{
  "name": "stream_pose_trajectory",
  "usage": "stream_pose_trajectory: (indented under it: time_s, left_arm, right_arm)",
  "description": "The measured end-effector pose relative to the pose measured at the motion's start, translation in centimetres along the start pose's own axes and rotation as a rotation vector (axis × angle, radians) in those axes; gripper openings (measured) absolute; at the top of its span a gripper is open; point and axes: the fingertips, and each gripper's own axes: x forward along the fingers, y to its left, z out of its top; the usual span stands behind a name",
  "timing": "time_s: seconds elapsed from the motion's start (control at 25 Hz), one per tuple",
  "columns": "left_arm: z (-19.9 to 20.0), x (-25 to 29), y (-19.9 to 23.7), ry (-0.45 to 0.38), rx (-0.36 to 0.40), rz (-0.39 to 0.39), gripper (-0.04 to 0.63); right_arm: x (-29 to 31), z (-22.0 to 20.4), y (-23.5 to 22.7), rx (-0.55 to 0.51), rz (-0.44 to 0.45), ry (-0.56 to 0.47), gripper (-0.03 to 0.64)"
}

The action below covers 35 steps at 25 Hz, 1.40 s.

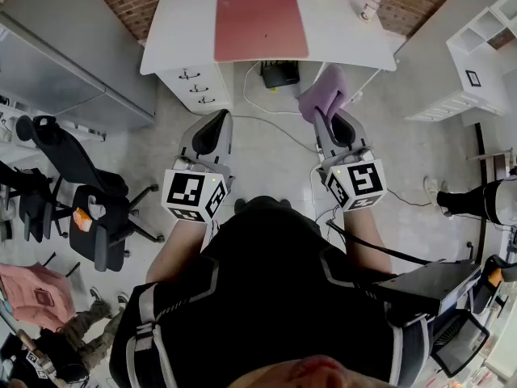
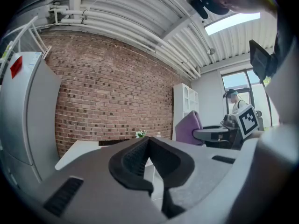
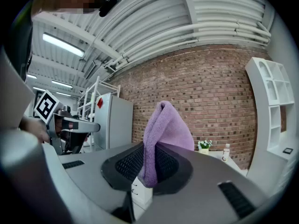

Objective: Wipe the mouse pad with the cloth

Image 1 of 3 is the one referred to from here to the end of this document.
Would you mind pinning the black equipment box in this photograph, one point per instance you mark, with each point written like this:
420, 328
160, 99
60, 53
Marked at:
428, 285

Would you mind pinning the white shelf unit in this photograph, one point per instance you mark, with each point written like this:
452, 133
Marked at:
476, 55

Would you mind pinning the purple cloth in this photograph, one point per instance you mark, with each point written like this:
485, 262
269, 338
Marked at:
323, 91

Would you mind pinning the person's left black shoe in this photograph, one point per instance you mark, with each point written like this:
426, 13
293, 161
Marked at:
240, 205

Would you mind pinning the small black picture frame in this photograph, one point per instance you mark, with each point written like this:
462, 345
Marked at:
473, 78

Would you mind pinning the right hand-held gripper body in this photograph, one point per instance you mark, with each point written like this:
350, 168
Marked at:
359, 180

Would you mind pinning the black router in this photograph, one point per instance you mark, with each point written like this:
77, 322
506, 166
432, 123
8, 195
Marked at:
280, 75

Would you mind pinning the black pole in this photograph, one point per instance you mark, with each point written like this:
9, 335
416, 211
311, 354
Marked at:
480, 196

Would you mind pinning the person's left forearm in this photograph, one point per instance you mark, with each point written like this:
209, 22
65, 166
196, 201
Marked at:
177, 245

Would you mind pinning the person's right black shoe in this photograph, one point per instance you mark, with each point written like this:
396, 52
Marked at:
285, 203

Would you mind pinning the pink desk mat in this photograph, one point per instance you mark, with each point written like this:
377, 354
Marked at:
258, 26

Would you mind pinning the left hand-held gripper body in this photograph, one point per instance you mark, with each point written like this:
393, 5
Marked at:
190, 192

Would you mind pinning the person's face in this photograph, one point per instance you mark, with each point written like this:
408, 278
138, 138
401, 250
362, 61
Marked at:
315, 372

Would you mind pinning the black mesh chair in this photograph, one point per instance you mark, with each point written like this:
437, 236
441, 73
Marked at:
460, 346

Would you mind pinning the small beige figurine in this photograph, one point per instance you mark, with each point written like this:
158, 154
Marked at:
369, 8

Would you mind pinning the white drawer unit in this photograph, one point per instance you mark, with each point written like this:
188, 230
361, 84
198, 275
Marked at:
202, 87

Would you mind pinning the pink jacket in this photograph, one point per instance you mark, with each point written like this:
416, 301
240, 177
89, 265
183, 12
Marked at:
36, 293

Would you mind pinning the grey partition panel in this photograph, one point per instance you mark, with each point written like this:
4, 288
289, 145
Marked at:
60, 55

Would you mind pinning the person's right forearm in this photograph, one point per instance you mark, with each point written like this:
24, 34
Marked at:
365, 237

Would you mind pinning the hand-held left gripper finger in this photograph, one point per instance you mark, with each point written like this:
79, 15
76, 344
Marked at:
194, 140
226, 148

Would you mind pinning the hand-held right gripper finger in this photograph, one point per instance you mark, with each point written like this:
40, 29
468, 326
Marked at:
325, 144
359, 136

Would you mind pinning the person's black shoe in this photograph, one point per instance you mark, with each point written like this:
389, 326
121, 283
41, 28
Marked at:
240, 205
285, 203

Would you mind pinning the black office chair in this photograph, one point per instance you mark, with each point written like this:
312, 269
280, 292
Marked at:
81, 164
32, 212

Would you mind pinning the orange packet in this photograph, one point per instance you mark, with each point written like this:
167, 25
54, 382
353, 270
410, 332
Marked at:
82, 219

